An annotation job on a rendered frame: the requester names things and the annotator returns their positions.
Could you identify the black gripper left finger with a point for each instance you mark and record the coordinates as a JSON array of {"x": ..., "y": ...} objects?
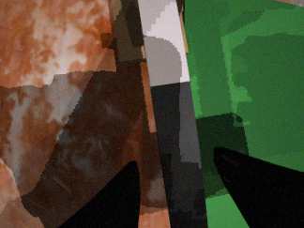
[{"x": 115, "y": 206}]

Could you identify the green mat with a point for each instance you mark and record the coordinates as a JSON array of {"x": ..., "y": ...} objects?
[{"x": 246, "y": 69}]

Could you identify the red putter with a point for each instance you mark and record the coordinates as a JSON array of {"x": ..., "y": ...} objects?
[{"x": 173, "y": 107}]

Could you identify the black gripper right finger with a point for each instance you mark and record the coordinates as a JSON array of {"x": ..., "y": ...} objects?
[{"x": 267, "y": 195}]

